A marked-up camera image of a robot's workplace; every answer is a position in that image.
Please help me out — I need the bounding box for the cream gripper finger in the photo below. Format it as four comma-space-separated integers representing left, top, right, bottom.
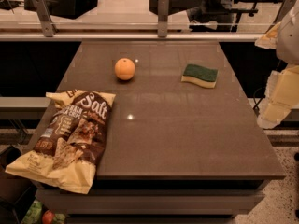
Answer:
255, 22, 280, 49
257, 66, 299, 129

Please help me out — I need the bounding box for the green and yellow sponge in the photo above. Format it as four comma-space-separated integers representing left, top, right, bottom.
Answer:
181, 64, 218, 89

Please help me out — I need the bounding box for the brown chip bag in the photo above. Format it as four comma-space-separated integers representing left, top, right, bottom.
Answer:
6, 90, 115, 194

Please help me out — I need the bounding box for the black office chair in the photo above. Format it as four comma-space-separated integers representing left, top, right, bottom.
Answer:
186, 0, 293, 33

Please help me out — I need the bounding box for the orange fruit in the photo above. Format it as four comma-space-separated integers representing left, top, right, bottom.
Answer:
114, 58, 135, 80

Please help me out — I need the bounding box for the red tomato under table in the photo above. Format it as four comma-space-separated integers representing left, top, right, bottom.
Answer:
42, 210, 55, 224

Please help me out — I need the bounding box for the black cable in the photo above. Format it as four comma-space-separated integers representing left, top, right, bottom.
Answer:
251, 86, 269, 112

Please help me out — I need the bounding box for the right metal rail bracket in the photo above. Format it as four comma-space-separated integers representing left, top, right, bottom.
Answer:
274, 0, 297, 23

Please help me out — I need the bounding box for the metal rail bracket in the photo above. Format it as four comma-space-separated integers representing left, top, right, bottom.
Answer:
158, 0, 169, 37
31, 0, 56, 37
274, 0, 297, 23

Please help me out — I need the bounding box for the middle metal rail bracket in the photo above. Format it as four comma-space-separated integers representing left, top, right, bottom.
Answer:
158, 0, 169, 37

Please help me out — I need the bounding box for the left metal rail bracket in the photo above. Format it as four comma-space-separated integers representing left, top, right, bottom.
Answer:
31, 0, 56, 37

